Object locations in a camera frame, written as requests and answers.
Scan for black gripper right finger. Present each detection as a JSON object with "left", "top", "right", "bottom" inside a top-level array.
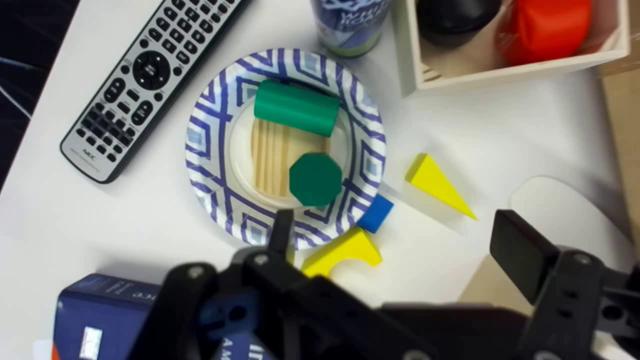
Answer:
[{"left": 487, "top": 209, "right": 640, "bottom": 360}]

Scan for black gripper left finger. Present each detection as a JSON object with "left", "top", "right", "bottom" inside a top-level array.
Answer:
[{"left": 126, "top": 209, "right": 415, "bottom": 360}]

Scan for green octagon block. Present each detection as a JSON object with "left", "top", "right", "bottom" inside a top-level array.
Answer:
[{"left": 287, "top": 153, "right": 346, "bottom": 211}]

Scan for yellow arch block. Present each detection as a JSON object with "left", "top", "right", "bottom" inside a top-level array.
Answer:
[{"left": 299, "top": 227, "right": 386, "bottom": 281}]

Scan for small blue block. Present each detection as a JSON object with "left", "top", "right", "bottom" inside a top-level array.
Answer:
[{"left": 355, "top": 194, "right": 397, "bottom": 236}]

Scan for plain wooden block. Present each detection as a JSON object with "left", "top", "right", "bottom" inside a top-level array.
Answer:
[{"left": 248, "top": 118, "right": 335, "bottom": 202}]

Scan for yellow triangle block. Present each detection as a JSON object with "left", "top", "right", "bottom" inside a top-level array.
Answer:
[{"left": 403, "top": 153, "right": 479, "bottom": 222}]

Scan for blue patterned paper bowl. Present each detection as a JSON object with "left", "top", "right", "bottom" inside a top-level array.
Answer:
[{"left": 184, "top": 46, "right": 390, "bottom": 252}]

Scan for green cylinder block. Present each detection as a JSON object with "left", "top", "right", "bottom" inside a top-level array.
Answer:
[{"left": 251, "top": 79, "right": 342, "bottom": 141}]

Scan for red block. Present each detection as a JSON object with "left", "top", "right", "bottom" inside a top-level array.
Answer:
[{"left": 495, "top": 0, "right": 595, "bottom": 69}]

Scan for black block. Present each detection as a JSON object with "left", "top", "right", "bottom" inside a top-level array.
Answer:
[{"left": 413, "top": 0, "right": 506, "bottom": 48}]

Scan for wooden shape sorter cube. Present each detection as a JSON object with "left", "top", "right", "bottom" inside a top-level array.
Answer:
[{"left": 456, "top": 251, "right": 535, "bottom": 317}]

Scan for flat wooden tray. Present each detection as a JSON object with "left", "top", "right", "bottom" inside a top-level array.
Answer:
[{"left": 598, "top": 61, "right": 640, "bottom": 245}]

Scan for blue hardcover book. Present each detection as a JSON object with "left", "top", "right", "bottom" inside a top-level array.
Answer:
[{"left": 50, "top": 270, "right": 268, "bottom": 360}]

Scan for small open wooden box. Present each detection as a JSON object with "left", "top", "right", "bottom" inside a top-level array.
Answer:
[{"left": 388, "top": 0, "right": 632, "bottom": 97}]

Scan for grey remote control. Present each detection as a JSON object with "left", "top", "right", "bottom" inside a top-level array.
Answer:
[{"left": 58, "top": 0, "right": 251, "bottom": 186}]

